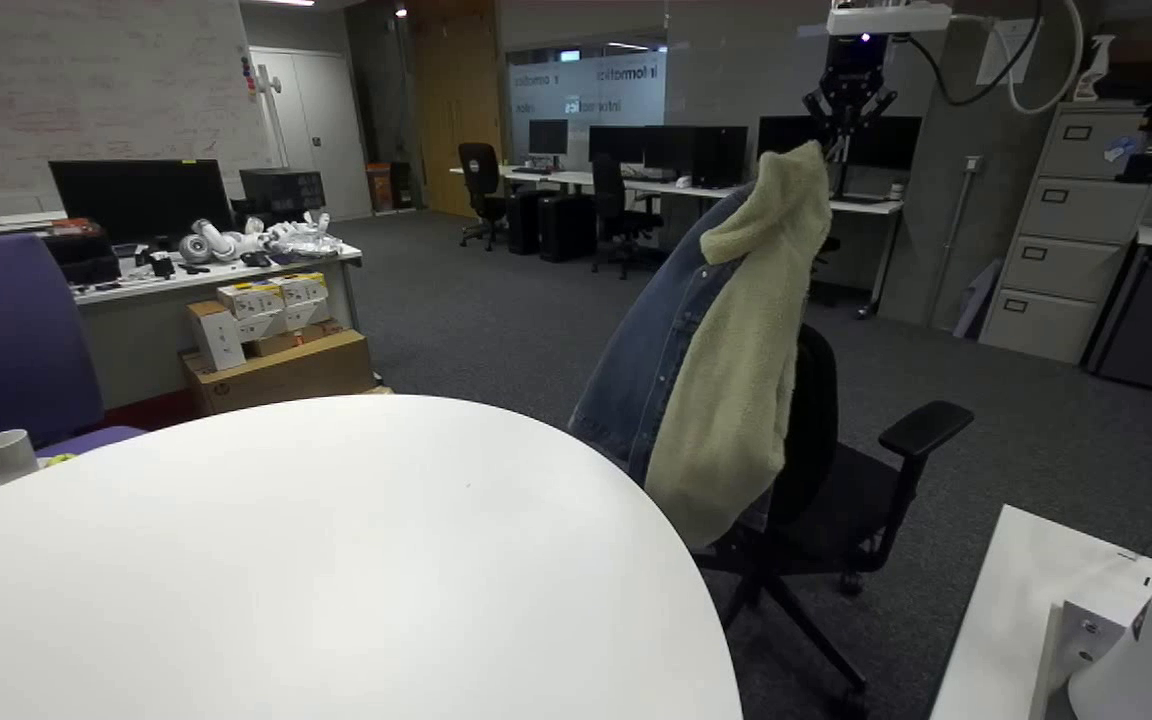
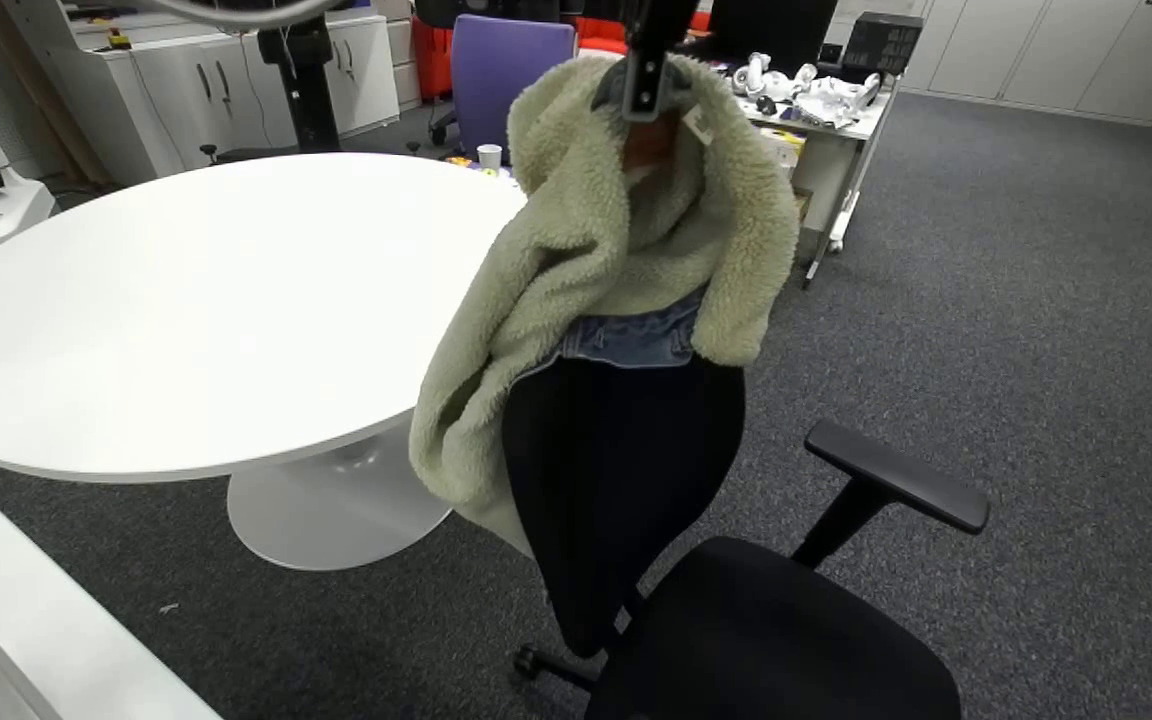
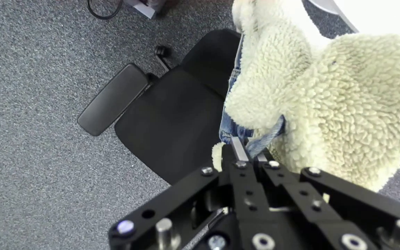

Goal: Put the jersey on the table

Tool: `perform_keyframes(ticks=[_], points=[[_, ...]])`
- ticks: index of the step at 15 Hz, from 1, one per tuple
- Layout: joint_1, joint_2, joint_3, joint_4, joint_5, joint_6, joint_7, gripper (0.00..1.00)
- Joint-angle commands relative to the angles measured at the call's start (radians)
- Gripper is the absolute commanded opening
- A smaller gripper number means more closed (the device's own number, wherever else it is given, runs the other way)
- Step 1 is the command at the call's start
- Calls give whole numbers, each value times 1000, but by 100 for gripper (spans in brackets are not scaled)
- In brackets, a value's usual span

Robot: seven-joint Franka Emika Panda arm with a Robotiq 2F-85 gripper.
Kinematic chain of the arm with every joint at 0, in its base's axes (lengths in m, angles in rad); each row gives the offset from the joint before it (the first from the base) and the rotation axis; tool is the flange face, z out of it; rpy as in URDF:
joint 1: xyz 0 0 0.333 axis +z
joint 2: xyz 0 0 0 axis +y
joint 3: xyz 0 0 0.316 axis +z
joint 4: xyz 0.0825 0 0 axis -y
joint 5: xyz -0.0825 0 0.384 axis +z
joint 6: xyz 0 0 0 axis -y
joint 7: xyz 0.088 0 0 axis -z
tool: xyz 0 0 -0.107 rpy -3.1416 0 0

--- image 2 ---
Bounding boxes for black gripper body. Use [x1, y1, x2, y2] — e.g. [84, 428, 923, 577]
[622, 0, 703, 63]

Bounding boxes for denim jacket with fleece lining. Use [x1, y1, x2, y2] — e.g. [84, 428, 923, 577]
[410, 53, 805, 557]

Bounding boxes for large black monitor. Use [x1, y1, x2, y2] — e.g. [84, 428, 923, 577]
[708, 0, 842, 72]

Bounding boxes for purple chair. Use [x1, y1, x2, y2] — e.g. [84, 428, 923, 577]
[449, 13, 586, 164]

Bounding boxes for white clutter pile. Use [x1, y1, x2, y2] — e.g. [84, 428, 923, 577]
[732, 53, 865, 134]

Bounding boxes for red object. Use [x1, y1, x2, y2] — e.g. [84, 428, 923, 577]
[410, 15, 455, 109]

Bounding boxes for black stand pole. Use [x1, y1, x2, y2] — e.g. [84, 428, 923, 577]
[251, 15, 341, 151]

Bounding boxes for black office chair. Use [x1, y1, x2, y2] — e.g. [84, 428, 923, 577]
[501, 351, 993, 720]

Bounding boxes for white wardrobe doors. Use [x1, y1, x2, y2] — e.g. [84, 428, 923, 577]
[851, 0, 1152, 134]

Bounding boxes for white storage cabinets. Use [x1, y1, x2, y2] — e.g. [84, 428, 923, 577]
[61, 13, 404, 185]

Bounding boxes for white robot mounting platform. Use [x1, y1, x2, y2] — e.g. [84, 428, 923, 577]
[0, 509, 223, 720]

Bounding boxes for white table pedestal base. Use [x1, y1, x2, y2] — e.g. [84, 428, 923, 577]
[223, 412, 473, 577]

